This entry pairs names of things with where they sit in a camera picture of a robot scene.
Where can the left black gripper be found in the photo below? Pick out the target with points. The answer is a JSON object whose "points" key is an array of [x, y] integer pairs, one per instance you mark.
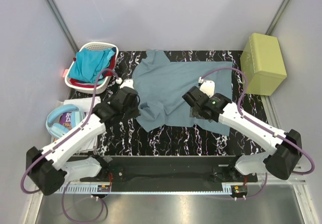
{"points": [[134, 105]]}

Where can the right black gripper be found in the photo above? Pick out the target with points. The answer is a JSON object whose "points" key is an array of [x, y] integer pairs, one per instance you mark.
{"points": [[193, 113]]}

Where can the grey-blue t shirt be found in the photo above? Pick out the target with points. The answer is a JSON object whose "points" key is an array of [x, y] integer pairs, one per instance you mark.
{"points": [[161, 84]]}

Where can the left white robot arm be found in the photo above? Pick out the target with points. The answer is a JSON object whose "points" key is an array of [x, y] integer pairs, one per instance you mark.
{"points": [[50, 168]]}

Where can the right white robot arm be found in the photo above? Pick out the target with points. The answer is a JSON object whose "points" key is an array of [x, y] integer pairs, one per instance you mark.
{"points": [[281, 149]]}

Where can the white paper stack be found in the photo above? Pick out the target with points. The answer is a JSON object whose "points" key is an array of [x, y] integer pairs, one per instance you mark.
{"points": [[84, 104]]}

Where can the teal t shirt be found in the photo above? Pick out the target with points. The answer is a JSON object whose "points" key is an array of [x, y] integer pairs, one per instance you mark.
{"points": [[109, 52]]}

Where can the purple orange book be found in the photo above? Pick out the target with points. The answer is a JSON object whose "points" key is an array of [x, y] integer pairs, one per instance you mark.
{"points": [[66, 122]]}

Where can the pink cube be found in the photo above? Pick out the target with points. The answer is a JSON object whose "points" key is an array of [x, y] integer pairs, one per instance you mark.
{"points": [[65, 73]]}

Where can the light blue headphones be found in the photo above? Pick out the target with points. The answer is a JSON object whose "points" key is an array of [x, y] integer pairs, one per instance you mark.
{"points": [[51, 118]]}

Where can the green box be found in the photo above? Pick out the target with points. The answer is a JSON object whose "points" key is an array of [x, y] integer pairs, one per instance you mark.
{"points": [[263, 65]]}

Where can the left controller board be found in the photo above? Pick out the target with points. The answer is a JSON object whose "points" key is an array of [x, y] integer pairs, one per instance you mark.
{"points": [[104, 188]]}

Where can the controller board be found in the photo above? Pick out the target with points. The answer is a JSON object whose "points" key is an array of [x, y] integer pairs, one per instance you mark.
{"points": [[104, 188], [240, 189]]}

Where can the right controller board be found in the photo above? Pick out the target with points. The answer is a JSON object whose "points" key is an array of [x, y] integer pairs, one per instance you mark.
{"points": [[240, 189]]}

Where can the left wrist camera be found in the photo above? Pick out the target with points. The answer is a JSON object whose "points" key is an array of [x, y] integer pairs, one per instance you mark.
{"points": [[129, 83]]}

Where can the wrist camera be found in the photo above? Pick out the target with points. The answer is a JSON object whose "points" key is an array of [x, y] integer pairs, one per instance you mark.
{"points": [[129, 83], [206, 86]]}

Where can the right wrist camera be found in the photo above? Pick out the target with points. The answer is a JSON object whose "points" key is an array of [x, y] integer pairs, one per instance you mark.
{"points": [[206, 86]]}

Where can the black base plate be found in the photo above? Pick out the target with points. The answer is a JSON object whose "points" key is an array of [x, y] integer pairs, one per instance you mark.
{"points": [[173, 174]]}

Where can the slotted cable duct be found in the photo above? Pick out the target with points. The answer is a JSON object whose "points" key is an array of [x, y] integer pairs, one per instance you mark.
{"points": [[77, 189]]}

